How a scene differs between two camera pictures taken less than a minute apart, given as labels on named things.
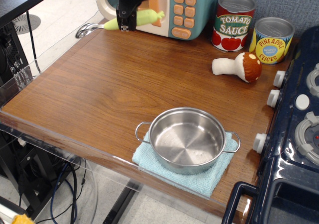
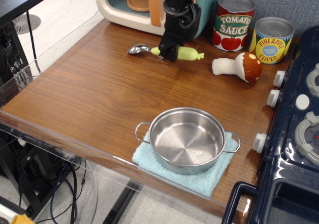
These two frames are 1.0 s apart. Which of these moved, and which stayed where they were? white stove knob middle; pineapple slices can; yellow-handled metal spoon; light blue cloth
Moved: yellow-handled metal spoon
Stayed: pineapple slices can; white stove knob middle; light blue cloth
